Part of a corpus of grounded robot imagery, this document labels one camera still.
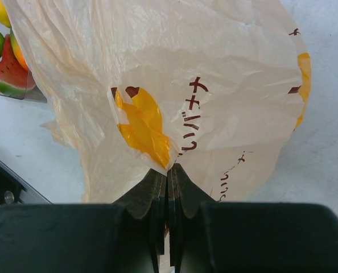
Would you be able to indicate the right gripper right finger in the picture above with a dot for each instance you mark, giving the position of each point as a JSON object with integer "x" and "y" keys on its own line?
{"x": 211, "y": 236}

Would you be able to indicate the aluminium front rail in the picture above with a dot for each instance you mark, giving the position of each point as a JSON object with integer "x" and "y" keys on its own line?
{"x": 14, "y": 190}

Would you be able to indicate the orange green fake mango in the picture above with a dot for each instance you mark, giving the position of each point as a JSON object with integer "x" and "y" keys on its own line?
{"x": 17, "y": 51}

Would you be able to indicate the orange plastic shopping bag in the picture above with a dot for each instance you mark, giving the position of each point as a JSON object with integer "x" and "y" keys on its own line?
{"x": 216, "y": 86}

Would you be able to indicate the fake watermelon slice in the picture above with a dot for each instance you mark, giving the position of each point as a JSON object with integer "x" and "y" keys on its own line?
{"x": 9, "y": 64}

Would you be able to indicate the clear plastic fruit box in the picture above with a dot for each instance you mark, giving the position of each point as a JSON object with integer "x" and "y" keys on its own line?
{"x": 21, "y": 88}

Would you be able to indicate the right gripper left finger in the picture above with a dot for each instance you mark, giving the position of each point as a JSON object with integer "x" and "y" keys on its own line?
{"x": 124, "y": 236}

